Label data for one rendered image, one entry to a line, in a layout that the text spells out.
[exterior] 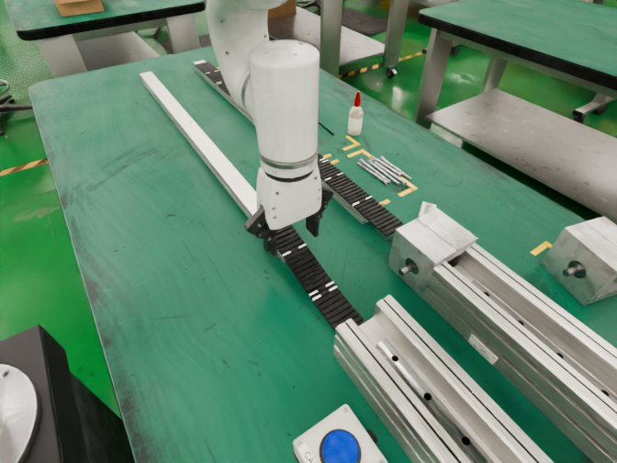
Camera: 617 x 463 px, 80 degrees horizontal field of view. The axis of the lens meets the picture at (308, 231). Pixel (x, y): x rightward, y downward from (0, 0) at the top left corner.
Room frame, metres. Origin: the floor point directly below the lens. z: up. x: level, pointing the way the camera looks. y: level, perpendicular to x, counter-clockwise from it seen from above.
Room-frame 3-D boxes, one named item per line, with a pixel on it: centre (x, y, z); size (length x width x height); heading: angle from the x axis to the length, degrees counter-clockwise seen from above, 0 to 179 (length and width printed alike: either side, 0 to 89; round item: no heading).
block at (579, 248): (0.40, -0.48, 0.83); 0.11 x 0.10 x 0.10; 109
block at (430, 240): (0.42, -0.20, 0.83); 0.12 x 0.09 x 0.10; 123
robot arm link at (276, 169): (0.45, 0.03, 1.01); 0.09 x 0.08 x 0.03; 123
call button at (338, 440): (0.11, -0.04, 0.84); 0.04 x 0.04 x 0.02
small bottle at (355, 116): (0.91, -0.13, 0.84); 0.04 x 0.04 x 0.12
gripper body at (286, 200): (0.45, 0.03, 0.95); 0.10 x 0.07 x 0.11; 123
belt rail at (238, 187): (0.85, 0.29, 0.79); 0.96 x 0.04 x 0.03; 33
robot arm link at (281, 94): (0.45, 0.03, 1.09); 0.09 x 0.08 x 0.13; 35
